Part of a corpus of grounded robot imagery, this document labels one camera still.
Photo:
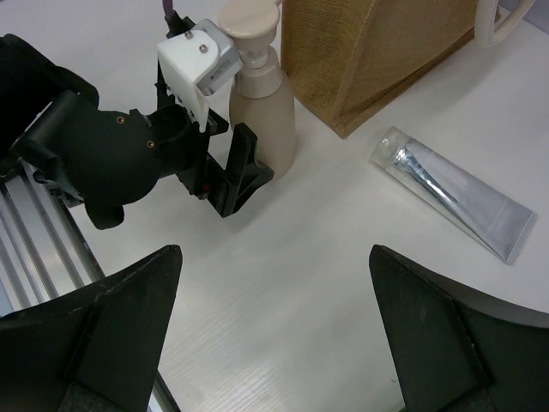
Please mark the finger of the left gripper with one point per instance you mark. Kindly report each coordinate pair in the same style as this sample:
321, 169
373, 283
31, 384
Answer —
244, 173
222, 189

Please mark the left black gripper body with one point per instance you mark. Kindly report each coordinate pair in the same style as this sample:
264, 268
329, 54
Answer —
105, 160

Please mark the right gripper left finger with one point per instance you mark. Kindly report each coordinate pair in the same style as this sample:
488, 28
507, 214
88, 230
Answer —
94, 349

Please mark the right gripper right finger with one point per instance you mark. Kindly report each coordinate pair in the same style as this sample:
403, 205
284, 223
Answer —
454, 347

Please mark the beige pump dispenser bottle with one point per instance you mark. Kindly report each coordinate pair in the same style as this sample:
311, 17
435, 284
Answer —
261, 95

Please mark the brown canvas tote bag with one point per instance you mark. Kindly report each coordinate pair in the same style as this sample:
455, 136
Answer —
347, 60

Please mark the silver squeeze tube clear cap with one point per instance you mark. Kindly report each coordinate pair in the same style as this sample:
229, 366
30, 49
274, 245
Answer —
494, 220

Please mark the aluminium mounting rail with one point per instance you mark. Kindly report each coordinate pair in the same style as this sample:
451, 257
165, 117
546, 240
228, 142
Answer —
44, 256

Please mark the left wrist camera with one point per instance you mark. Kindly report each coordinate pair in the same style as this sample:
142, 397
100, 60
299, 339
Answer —
195, 64

